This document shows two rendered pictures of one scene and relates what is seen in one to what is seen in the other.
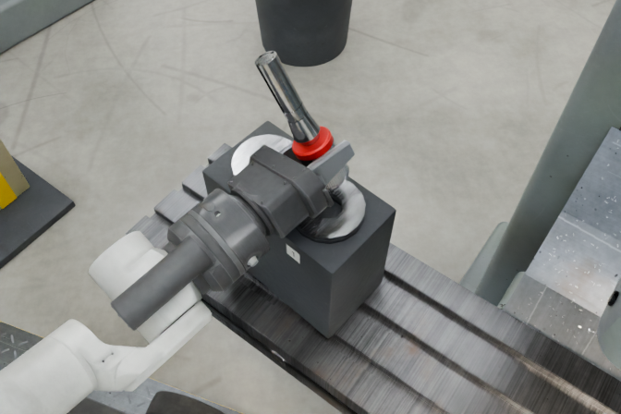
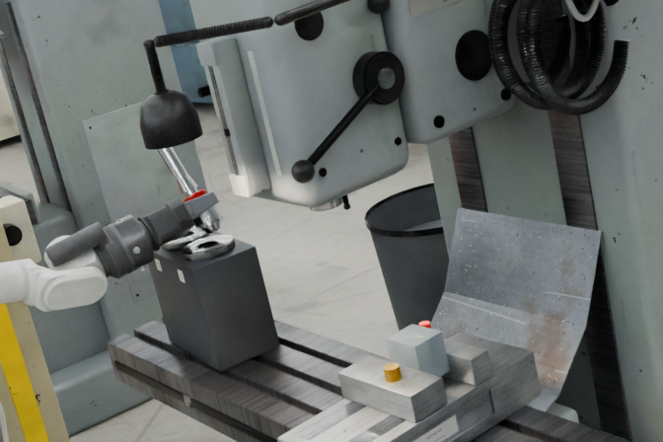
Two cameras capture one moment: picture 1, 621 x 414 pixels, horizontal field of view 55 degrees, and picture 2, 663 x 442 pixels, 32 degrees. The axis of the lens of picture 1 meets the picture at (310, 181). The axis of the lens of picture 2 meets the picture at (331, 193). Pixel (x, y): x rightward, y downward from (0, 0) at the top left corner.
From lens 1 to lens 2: 1.58 m
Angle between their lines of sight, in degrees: 40
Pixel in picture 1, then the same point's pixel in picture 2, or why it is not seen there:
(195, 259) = (94, 228)
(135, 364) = (48, 274)
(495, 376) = (333, 378)
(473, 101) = not seen: outside the picture
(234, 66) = not seen: hidden behind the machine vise
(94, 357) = (29, 266)
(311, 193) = (175, 207)
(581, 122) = (447, 214)
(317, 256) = (188, 265)
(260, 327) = (175, 371)
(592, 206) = (460, 277)
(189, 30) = not seen: hidden behind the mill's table
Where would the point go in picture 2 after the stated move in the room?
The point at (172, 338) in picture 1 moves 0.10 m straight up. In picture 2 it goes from (74, 272) to (56, 213)
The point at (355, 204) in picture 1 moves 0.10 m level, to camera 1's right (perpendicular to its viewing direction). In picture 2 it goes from (225, 242) to (279, 236)
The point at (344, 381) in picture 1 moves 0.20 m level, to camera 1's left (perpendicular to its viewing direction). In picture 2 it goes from (218, 388) to (111, 395)
